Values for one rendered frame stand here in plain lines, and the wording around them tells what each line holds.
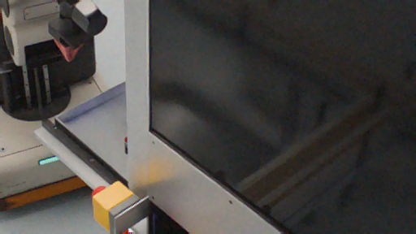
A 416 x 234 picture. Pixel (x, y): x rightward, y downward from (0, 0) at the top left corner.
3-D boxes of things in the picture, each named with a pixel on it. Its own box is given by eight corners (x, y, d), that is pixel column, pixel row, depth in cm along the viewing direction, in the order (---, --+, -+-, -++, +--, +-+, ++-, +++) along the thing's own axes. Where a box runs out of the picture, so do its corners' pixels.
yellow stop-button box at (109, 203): (140, 221, 157) (140, 198, 153) (114, 239, 154) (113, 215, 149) (118, 201, 162) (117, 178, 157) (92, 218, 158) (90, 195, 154)
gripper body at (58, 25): (72, 52, 170) (73, 28, 165) (46, 28, 175) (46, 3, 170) (95, 41, 174) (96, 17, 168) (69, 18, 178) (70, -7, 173)
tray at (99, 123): (219, 150, 185) (220, 140, 183) (140, 201, 172) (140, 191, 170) (132, 86, 205) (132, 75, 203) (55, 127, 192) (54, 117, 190)
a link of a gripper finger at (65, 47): (64, 71, 177) (65, 41, 171) (47, 54, 181) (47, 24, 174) (87, 60, 181) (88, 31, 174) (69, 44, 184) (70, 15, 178)
